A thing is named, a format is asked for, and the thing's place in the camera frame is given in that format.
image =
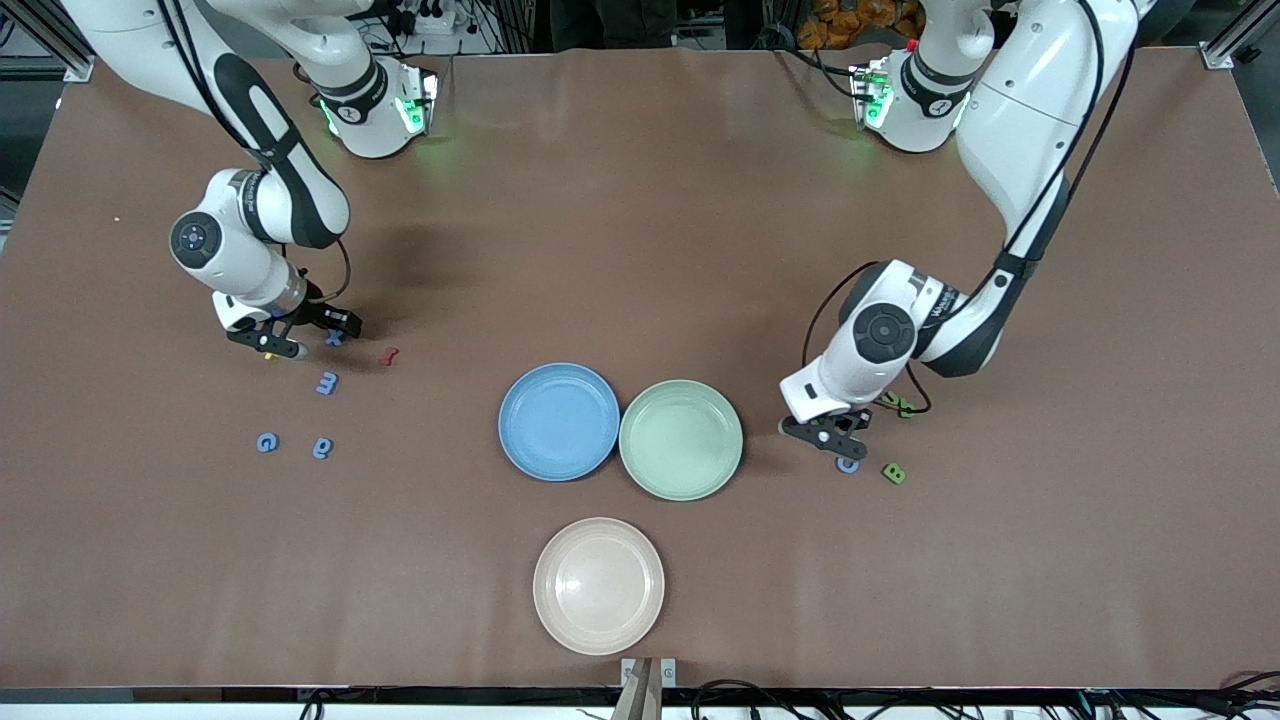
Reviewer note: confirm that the green foam letter B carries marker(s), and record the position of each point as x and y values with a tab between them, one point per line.
894	473

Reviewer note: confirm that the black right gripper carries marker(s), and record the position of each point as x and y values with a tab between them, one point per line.
319	313

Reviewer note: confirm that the blue foam letter M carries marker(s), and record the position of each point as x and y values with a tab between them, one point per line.
327	383

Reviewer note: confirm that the beige plate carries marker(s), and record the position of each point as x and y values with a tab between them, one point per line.
598	586

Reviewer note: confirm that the orange mesh bag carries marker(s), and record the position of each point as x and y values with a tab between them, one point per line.
850	20

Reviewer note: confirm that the blue plate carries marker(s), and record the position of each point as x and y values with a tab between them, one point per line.
559	421

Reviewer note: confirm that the pale green plate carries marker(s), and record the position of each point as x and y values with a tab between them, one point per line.
681	440

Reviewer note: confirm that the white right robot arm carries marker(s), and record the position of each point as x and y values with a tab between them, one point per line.
230	240

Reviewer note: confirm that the blue foam letter G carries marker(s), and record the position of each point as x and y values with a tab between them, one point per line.
259	442

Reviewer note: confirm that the blue foam letter O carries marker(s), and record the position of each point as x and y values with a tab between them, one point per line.
848	470

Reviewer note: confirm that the white power strip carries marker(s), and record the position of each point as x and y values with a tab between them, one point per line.
432	18

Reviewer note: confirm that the brown table cover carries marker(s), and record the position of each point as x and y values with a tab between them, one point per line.
640	250

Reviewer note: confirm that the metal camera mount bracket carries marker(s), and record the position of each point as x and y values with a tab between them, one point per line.
668	672

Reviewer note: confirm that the blue foam letter a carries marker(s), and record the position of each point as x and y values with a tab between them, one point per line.
322	450

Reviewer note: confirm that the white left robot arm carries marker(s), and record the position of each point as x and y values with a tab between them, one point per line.
1020	100

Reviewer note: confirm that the aluminium frame profile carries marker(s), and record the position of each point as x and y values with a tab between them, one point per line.
78	70
1222	52

